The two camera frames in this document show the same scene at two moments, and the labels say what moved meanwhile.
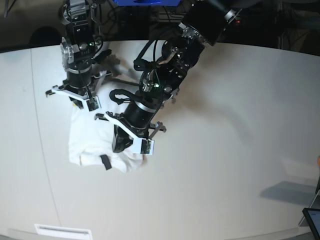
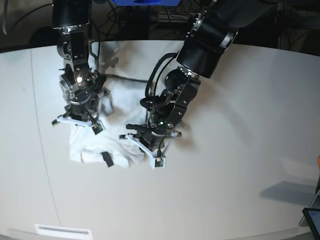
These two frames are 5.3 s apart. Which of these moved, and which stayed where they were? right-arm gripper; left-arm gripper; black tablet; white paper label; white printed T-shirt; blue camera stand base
Moved: white printed T-shirt; right-arm gripper; left-arm gripper
Stayed: blue camera stand base; black tablet; white paper label
